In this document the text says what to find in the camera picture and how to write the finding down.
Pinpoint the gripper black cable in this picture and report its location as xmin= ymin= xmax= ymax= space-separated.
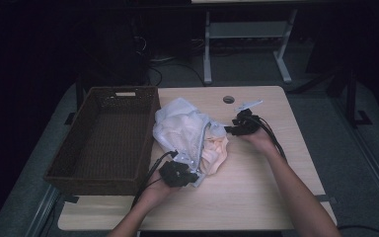
xmin=131 ymin=150 xmax=180 ymax=209
xmin=252 ymin=116 xmax=288 ymax=161

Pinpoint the brown wicker basket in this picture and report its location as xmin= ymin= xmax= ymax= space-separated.
xmin=43 ymin=86 xmax=162 ymax=197

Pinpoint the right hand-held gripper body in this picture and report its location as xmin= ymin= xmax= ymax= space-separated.
xmin=232 ymin=100 xmax=264 ymax=136

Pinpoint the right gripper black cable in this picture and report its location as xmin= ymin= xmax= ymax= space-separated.
xmin=252 ymin=116 xmax=288 ymax=161

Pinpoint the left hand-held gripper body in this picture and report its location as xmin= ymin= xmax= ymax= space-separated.
xmin=159 ymin=160 xmax=192 ymax=189

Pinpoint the white metal desk frame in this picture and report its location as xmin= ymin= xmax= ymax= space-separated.
xmin=202 ymin=9 xmax=299 ymax=85

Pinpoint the black metal stand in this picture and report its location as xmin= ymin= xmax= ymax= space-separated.
xmin=325 ymin=65 xmax=373 ymax=128

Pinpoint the person's right hand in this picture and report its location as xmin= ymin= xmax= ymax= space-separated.
xmin=241 ymin=126 xmax=279 ymax=158

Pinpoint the black floor cable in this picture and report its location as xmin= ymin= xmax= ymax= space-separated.
xmin=337 ymin=223 xmax=379 ymax=237

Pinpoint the white mesh laundry bag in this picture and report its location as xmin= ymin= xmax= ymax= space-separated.
xmin=152 ymin=97 xmax=230 ymax=188

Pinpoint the person's left hand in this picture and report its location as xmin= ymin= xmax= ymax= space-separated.
xmin=140 ymin=180 xmax=181 ymax=207

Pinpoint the cream cloth garment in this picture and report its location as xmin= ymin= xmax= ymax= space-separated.
xmin=199 ymin=132 xmax=230 ymax=176

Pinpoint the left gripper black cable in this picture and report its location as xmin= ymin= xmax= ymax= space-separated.
xmin=131 ymin=150 xmax=180 ymax=209

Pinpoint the black cable loop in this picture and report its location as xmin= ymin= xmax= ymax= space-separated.
xmin=147 ymin=61 xmax=208 ymax=87

